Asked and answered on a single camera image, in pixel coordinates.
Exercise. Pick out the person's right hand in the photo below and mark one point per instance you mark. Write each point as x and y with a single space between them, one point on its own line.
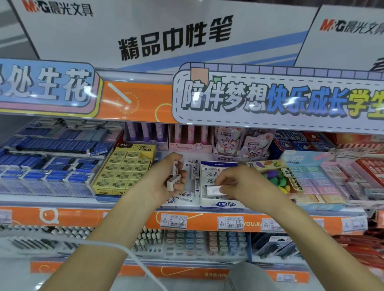
252 186

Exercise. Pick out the person's left hand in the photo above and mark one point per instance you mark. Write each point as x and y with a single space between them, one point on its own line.
156 183

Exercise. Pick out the person's right thumb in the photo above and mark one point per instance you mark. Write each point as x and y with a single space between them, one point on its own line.
231 191

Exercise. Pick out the person's left thumb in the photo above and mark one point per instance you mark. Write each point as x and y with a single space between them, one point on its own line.
172 156

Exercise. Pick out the white eraser with blue sleeve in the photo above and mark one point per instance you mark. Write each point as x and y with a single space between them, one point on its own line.
174 182
214 191
176 168

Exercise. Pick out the person's left forearm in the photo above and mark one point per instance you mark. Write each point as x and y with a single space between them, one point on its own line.
105 242

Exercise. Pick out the person's right forearm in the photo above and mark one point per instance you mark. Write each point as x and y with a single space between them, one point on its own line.
315 236

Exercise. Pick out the white and blue display box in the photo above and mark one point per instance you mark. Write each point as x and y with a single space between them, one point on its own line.
222 204

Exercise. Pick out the pink stationery display box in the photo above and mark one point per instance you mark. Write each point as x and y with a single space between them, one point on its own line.
190 141

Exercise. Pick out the pile of loose white erasers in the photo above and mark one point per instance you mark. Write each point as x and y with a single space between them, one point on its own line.
193 177

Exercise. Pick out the white price tag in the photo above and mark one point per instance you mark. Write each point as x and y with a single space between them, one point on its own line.
230 223
354 223
270 225
174 221

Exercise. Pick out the purple stationery display box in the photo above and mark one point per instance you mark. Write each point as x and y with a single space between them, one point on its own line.
144 132

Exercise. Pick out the cartoon print eraser packet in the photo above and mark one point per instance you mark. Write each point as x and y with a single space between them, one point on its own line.
229 141
258 144

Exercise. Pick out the yellow eraser display box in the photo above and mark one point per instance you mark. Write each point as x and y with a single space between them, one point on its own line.
123 171

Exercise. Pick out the box of fruit shaped erasers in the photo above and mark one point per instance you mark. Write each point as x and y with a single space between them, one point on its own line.
282 178

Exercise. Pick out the tray of pastel tape rolls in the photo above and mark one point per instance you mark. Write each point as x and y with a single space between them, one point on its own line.
207 244

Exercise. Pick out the orange shelf header strip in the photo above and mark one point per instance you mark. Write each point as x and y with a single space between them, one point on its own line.
141 102

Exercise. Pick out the packets of black pens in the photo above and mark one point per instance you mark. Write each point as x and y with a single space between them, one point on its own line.
274 244

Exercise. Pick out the pastel eraser display box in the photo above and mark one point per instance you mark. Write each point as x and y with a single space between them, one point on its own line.
312 183

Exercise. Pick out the row of red and blue boxes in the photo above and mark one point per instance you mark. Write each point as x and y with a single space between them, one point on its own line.
303 141

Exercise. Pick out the person's grey trouser knee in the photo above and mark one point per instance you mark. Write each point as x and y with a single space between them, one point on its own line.
247 278

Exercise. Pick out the long purple bordered shelf banner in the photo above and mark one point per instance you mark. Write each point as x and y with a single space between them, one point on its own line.
276 99

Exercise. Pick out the pink and white eraser tray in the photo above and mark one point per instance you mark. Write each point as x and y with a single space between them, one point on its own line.
345 180

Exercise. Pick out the stack of blue eraser boxes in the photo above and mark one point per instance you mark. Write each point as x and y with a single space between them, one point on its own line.
51 156

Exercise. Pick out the large white striped sign board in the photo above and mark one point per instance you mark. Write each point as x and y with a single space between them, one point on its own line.
168 33

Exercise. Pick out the orange box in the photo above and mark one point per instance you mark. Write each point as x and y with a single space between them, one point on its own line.
357 140

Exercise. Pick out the pile of red packets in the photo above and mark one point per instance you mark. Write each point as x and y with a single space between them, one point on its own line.
360 251

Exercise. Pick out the red eraser display box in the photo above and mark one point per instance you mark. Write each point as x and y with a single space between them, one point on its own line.
372 169

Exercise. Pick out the blue and pink shelf banner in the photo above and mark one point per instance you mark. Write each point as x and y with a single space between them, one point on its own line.
45 85

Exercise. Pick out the row of white capped pens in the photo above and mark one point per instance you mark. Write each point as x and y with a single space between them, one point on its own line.
39 239

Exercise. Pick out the small white sign board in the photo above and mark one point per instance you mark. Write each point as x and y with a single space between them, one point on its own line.
342 39

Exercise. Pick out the orange lower shelf rail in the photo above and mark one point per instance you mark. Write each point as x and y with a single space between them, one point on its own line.
186 271

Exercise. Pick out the orange shelf price rail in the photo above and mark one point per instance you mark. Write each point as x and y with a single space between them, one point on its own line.
75 215

